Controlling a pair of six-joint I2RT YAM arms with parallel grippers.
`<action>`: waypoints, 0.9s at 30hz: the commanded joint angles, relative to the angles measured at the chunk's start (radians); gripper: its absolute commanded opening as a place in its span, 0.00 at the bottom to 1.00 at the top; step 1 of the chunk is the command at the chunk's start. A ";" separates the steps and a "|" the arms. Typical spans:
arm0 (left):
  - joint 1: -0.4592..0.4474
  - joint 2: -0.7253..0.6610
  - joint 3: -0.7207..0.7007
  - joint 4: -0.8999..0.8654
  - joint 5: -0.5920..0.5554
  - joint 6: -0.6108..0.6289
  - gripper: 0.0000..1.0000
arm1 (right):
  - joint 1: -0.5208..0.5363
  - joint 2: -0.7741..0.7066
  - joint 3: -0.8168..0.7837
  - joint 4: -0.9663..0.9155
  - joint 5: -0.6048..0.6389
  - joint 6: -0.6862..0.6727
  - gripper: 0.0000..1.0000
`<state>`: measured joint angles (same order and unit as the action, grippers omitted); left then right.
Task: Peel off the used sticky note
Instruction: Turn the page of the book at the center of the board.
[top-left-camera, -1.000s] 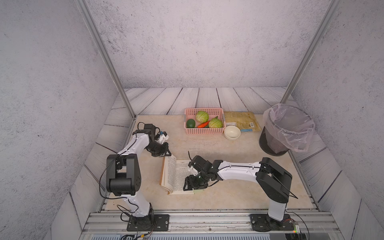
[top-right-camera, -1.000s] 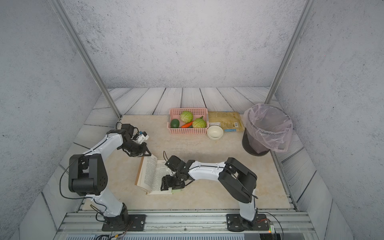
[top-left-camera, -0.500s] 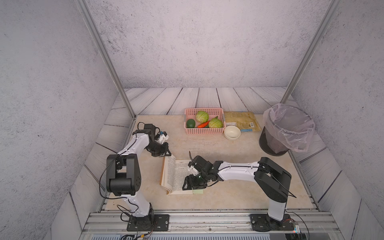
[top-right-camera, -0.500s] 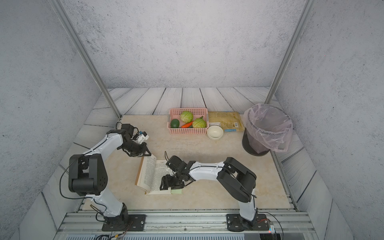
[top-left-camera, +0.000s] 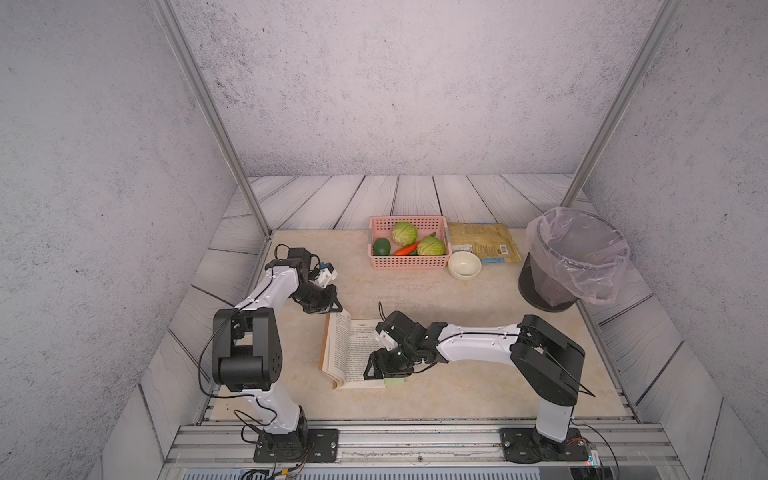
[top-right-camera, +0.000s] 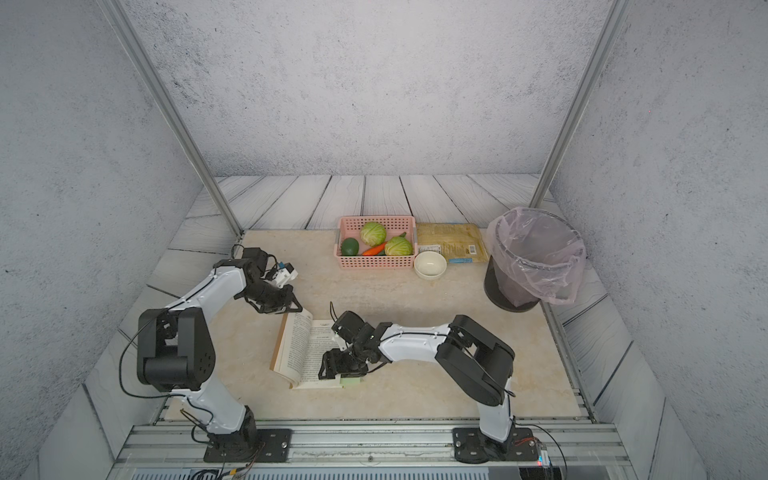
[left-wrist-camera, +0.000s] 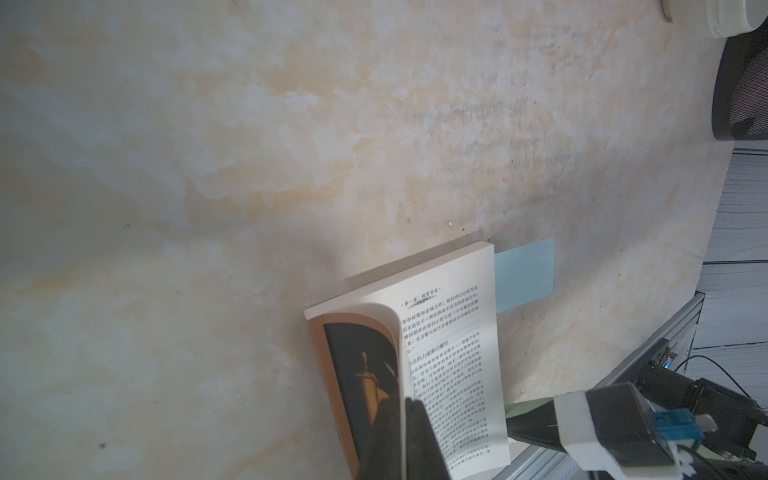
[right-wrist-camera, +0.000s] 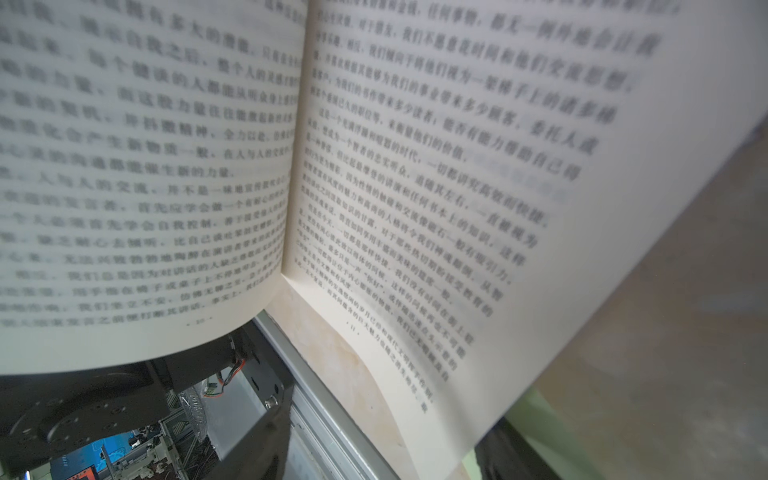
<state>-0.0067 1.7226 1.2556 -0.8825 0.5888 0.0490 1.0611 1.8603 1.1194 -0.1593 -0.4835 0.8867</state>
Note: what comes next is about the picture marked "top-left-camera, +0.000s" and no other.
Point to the upper green cabbage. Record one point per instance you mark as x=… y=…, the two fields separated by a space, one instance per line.
x=404 y=233

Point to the pink plastic perforated basket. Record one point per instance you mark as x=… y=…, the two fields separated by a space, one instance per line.
x=381 y=226

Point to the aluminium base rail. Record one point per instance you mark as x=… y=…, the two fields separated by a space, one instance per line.
x=624 y=446

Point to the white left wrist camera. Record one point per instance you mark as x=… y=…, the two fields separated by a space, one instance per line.
x=325 y=276

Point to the right green cabbage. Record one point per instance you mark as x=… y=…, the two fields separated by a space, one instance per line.
x=431 y=246

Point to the dark green avocado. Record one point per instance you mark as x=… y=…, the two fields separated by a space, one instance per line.
x=381 y=247

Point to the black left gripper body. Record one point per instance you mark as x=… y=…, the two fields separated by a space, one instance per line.
x=315 y=298

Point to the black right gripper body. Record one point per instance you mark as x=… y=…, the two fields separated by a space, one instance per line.
x=398 y=360

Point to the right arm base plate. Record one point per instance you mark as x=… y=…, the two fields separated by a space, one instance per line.
x=528 y=446

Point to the cream ceramic bowl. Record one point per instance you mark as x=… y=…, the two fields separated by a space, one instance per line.
x=464 y=265

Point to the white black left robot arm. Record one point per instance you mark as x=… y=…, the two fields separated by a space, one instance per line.
x=246 y=350

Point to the green cabbage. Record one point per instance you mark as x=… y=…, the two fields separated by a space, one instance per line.
x=404 y=233
x=431 y=246

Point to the black bin with pink bag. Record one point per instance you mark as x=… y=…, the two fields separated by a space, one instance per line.
x=572 y=255

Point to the right aluminium frame post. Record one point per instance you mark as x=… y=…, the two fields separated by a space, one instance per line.
x=659 y=29

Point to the yellow noodle packet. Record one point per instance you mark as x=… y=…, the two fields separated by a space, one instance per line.
x=491 y=243

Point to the left aluminium frame post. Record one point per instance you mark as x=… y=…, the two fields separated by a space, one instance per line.
x=182 y=51

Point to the dark cover paperback book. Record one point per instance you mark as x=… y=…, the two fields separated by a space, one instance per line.
x=347 y=347

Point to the aluminium frame post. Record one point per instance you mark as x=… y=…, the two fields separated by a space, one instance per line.
x=182 y=51
x=659 y=29

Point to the orange carrot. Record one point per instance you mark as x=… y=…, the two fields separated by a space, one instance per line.
x=411 y=250

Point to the green sticky note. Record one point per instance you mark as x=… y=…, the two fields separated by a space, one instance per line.
x=393 y=382

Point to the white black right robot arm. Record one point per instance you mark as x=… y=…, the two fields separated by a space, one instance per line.
x=550 y=361

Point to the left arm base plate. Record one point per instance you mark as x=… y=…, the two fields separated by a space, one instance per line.
x=307 y=445

